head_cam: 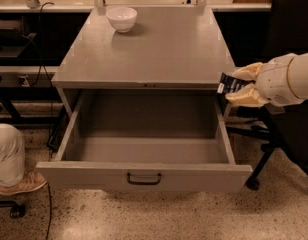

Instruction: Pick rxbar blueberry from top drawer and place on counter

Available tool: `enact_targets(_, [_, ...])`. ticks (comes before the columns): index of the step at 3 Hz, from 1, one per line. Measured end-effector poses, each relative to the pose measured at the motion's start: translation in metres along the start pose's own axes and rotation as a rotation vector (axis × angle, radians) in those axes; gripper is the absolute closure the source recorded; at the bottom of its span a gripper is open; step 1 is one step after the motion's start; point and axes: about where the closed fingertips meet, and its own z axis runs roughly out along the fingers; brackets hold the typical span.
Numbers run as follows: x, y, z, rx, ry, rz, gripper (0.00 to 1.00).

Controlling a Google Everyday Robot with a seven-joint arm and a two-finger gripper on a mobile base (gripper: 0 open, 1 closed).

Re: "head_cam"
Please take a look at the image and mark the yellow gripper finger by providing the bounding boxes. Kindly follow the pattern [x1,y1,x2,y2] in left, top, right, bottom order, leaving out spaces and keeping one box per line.
[225,83,269,107]
[232,62,263,81]

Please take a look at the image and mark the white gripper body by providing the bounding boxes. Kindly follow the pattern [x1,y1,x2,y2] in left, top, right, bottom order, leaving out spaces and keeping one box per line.
[256,53,303,107]

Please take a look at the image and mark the blue rxbar blueberry wrapper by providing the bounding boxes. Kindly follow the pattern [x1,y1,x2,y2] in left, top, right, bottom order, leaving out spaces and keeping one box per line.
[217,73,249,95]

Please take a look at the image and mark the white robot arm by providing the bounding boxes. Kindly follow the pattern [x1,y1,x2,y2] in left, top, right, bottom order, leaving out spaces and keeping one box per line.
[225,53,308,107]

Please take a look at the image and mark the grey cabinet counter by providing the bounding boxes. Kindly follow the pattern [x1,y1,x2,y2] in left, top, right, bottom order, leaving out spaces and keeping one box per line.
[51,5,244,119]

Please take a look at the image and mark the open grey top drawer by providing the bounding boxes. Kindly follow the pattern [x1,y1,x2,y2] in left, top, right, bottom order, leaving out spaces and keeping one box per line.
[37,90,252,192]

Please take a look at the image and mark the black office chair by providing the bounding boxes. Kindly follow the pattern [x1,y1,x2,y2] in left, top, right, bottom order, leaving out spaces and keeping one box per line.
[232,0,308,190]

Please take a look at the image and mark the white ceramic bowl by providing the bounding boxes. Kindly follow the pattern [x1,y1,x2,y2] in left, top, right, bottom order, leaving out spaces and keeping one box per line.
[106,7,138,33]

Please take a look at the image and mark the tan sneaker shoe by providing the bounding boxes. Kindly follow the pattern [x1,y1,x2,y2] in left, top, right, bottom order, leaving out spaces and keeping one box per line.
[0,171,47,196]

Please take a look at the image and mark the person leg beige trousers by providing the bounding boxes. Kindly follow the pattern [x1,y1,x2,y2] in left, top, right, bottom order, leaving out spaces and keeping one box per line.
[0,124,25,187]

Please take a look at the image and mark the black chair wheel base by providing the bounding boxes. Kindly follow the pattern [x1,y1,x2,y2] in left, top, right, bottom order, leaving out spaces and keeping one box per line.
[0,201,26,219]

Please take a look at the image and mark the black drawer handle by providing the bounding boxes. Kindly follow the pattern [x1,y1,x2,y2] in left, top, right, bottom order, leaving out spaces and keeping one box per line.
[127,173,162,186]

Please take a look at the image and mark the black power cable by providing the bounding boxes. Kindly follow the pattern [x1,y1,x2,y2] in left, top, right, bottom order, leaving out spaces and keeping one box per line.
[21,0,60,240]

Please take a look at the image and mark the wall power outlet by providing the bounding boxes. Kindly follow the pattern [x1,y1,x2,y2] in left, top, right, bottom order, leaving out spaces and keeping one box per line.
[19,76,30,87]

